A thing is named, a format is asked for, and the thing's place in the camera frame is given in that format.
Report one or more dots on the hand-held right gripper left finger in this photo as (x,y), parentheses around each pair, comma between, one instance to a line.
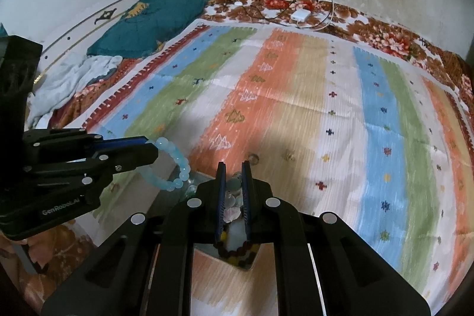
(221,190)

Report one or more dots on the white headboard with gold lines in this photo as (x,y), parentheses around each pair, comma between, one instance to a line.
(74,27)

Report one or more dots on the white charger block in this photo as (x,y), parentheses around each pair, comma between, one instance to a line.
(300,15)

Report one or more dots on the teal pillow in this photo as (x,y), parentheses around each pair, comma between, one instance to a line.
(148,23)

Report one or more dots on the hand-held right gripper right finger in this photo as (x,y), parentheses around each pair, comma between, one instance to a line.
(247,190)

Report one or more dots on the striped colourful blanket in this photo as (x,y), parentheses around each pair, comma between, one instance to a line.
(296,108)

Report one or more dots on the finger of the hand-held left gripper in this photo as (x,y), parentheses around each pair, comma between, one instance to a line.
(122,143)
(133,158)

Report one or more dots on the white crumpled cloth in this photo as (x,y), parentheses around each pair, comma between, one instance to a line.
(74,79)

